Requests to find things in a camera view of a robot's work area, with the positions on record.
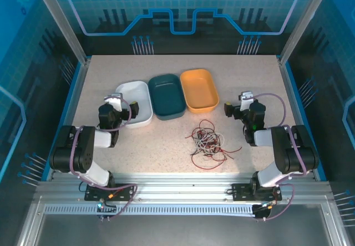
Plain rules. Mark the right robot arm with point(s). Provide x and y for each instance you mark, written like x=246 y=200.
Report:
x=266 y=137

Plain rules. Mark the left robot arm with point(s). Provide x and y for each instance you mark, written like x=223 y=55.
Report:
x=101 y=139

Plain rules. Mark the white plastic tray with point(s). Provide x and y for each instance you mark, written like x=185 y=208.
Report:
x=138 y=90

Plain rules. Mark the orange plastic tray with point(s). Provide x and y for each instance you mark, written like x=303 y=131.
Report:
x=199 y=90

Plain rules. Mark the teal plastic tray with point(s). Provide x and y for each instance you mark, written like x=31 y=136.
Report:
x=166 y=96

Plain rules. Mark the steel front plate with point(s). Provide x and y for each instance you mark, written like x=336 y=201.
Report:
x=180 y=229

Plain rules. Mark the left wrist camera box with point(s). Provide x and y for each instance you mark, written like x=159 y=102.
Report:
x=115 y=101

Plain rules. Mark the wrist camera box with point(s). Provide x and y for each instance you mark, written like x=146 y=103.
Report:
x=245 y=100
x=115 y=101

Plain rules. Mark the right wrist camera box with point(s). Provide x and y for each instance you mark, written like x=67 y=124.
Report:
x=245 y=100

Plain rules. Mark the aluminium table side rail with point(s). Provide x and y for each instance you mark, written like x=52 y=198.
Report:
x=78 y=90
x=291 y=90

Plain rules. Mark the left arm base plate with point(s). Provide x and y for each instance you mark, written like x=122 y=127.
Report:
x=124 y=190

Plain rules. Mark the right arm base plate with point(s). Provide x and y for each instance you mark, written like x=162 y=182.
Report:
x=241 y=191

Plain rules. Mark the aluminium mounting rail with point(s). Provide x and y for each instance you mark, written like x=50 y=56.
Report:
x=180 y=186

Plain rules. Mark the aluminium frame post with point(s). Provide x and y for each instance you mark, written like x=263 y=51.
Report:
x=61 y=21
x=303 y=21

